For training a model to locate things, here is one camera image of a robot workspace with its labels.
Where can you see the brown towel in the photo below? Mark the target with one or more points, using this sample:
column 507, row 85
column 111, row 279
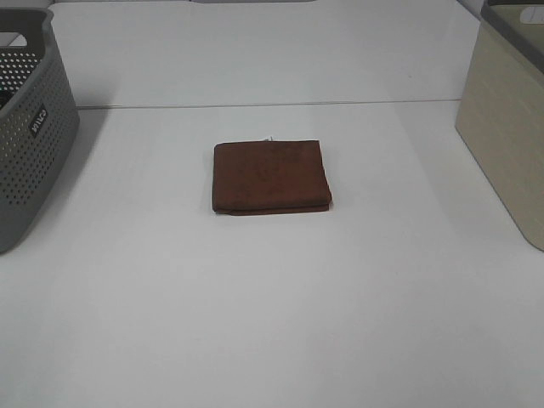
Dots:
column 269, row 177

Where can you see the beige plastic storage bin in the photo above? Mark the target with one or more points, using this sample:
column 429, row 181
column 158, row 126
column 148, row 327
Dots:
column 500, row 117

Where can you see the grey perforated plastic basket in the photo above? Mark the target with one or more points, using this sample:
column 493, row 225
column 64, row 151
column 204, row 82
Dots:
column 39, row 119

